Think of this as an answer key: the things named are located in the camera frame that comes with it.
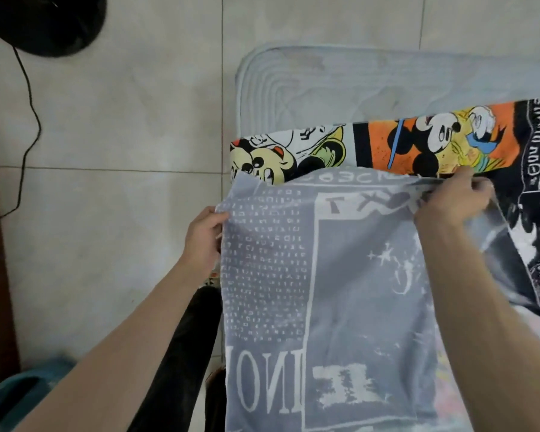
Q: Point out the person's right forearm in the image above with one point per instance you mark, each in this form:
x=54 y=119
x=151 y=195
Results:
x=486 y=328

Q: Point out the light blue quilted mattress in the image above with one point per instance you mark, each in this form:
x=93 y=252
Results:
x=342 y=85

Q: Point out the person's right hand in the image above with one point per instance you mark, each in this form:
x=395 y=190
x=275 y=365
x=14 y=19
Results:
x=450 y=202

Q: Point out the teal plastic basin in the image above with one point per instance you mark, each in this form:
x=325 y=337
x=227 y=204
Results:
x=22 y=391

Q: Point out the black round fan base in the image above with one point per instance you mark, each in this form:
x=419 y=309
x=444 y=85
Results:
x=45 y=22

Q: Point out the person's left forearm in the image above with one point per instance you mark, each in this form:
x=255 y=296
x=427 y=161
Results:
x=126 y=350

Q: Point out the cartoon print blanket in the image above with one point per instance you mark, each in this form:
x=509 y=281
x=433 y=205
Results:
x=351 y=283

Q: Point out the person's right fingers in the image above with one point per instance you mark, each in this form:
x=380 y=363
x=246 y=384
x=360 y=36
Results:
x=477 y=188

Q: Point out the person's black trousers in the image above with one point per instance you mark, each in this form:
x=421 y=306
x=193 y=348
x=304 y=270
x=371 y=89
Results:
x=180 y=368

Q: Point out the person's left thumb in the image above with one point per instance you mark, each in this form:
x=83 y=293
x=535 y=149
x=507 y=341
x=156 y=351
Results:
x=216 y=217

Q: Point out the person's left hand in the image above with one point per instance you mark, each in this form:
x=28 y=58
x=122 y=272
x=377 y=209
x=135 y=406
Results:
x=200 y=245

